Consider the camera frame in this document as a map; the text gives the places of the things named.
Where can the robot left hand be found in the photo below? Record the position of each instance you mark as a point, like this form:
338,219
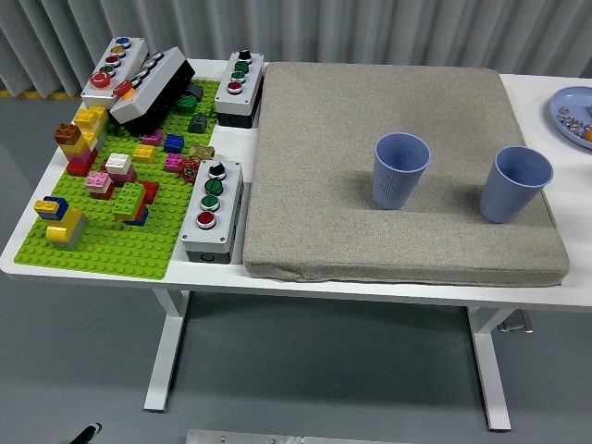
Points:
88,434

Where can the blue ribbed plastic cup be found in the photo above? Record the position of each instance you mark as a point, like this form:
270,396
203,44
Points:
398,185
504,201

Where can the white table leg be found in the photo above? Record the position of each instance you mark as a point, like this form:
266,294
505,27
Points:
166,351
492,379

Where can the green studded building baseplate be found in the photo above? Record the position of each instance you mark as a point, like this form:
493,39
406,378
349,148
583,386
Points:
115,250

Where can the blue yellow grey block stack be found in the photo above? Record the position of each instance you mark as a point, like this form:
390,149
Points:
62,226

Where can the green orange red block stack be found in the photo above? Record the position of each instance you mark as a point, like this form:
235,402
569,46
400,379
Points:
129,199

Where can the pink red block stack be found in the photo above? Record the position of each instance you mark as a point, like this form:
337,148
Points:
98,181

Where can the large white four-button box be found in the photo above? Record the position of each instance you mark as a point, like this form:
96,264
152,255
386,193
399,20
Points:
226,208

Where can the white pink block stack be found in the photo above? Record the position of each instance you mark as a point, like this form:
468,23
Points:
119,164

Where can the brown yellow red block tower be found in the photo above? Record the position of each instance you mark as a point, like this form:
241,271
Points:
76,152

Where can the magenta building block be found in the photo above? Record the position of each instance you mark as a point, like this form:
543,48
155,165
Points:
152,137
174,162

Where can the yellow building block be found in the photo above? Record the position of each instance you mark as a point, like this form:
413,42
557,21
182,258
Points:
144,153

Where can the blue building block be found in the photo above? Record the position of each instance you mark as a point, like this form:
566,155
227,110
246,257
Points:
174,143

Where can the grey-brown cushion mat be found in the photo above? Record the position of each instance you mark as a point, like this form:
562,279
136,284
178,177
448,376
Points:
324,231

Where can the yellow white block stack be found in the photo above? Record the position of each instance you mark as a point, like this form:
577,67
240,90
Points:
90,118

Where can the grey sloped building block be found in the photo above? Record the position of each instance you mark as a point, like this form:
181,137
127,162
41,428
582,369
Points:
199,123

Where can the white five-button control box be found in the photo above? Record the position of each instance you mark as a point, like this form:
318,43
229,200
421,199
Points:
102,92

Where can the yellow black floor tape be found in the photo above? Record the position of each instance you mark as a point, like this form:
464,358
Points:
41,94

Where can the dark green building block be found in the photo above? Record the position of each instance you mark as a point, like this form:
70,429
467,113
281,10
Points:
187,104

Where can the tilted white black button box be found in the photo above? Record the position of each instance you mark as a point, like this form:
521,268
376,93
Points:
152,83

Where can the dark grey building block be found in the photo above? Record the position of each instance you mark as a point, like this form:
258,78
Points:
196,90

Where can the small white four-button box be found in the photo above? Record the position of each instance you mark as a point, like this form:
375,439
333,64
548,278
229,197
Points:
250,88

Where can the grey table controller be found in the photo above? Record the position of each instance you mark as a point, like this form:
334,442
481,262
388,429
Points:
515,324

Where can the grey pleated curtain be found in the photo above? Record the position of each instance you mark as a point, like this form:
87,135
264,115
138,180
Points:
277,28

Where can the blue plate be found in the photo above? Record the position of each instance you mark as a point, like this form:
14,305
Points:
571,99

